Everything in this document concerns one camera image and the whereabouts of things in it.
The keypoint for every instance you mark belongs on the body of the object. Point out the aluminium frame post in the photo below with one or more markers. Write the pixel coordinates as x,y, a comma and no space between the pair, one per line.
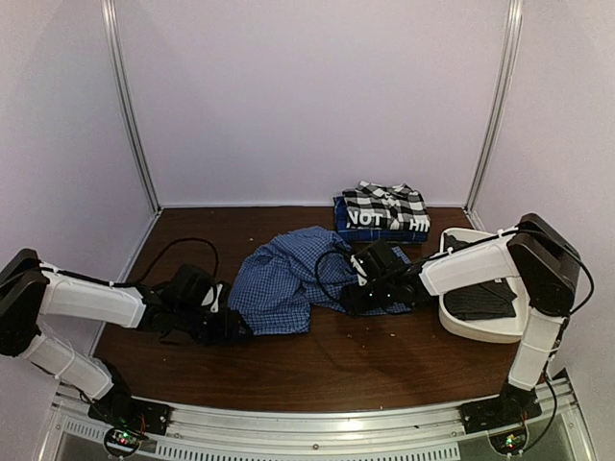
512,34
127,109

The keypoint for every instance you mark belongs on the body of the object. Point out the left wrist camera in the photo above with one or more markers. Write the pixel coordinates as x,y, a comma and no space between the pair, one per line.
216,299

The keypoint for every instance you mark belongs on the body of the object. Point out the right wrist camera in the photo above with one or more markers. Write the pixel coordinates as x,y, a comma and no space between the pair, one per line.
375,261

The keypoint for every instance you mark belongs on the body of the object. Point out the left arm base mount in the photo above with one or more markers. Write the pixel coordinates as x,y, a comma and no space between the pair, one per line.
140,416

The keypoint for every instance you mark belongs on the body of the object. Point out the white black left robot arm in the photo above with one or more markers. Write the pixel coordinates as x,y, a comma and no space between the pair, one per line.
192,302

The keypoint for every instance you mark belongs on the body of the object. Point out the dark striped folded shirt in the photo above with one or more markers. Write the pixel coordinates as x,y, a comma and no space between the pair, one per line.
490,300

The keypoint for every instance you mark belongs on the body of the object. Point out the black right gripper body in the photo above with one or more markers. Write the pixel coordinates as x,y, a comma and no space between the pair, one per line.
381,296

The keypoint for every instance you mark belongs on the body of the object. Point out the right aluminium frame post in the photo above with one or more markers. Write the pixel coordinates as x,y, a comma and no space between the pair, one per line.
512,34

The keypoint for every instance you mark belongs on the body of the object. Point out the circuit board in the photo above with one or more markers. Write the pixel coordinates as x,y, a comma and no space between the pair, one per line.
122,442
508,442

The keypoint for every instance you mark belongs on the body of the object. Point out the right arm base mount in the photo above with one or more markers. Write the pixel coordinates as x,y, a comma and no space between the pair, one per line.
488,415

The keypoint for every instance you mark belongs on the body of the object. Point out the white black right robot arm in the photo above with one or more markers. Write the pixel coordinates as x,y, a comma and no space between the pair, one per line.
549,267

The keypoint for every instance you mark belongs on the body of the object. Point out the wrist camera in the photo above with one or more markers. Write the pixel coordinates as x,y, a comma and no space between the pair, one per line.
216,299
375,261

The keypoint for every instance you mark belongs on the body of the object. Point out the left circuit board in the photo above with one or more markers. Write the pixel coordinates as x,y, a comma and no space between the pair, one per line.
122,442

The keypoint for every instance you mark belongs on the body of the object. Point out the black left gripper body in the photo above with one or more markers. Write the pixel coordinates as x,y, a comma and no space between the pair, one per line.
210,333

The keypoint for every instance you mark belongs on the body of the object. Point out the black white plaid folded shirt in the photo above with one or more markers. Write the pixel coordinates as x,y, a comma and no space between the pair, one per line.
395,207

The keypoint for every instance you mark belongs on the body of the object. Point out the white plastic bin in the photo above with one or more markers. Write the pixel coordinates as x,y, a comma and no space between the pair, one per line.
468,257

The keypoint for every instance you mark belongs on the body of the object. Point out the left aluminium frame post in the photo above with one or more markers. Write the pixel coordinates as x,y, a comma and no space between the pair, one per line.
127,109

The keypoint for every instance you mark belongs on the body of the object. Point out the dark blue folded printed shirt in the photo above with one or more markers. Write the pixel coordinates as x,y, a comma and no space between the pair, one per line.
366,235

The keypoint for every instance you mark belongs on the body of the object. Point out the blue checked long sleeve shirt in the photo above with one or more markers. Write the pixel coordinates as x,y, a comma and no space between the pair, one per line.
278,285

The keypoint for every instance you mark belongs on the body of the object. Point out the right circuit board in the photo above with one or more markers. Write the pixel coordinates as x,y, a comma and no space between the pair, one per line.
508,442

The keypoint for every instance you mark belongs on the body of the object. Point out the aluminium front rail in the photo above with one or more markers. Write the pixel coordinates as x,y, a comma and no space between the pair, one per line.
430,432

